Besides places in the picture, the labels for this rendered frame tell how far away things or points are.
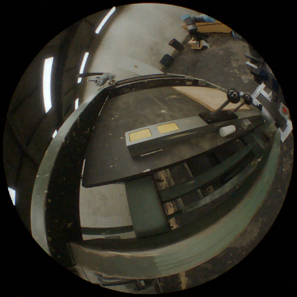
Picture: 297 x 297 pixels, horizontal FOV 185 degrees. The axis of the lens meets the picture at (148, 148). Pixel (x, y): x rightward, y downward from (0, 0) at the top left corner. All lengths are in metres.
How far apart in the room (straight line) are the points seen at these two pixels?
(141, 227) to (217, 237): 0.15
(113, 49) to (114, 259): 5.84
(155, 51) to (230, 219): 5.85
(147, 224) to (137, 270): 0.11
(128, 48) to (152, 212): 5.73
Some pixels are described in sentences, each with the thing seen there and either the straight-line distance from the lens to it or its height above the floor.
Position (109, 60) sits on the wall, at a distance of 5.75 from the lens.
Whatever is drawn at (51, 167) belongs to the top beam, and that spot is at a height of 1.84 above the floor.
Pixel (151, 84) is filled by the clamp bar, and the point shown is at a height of 1.46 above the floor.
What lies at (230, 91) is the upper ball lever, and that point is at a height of 1.54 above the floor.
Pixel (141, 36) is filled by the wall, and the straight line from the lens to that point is 5.83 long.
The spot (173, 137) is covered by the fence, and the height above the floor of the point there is 1.58.
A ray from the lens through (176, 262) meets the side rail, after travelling 0.15.
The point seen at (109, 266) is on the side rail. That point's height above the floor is 1.74.
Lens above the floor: 1.74
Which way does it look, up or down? 30 degrees down
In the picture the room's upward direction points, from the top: 80 degrees counter-clockwise
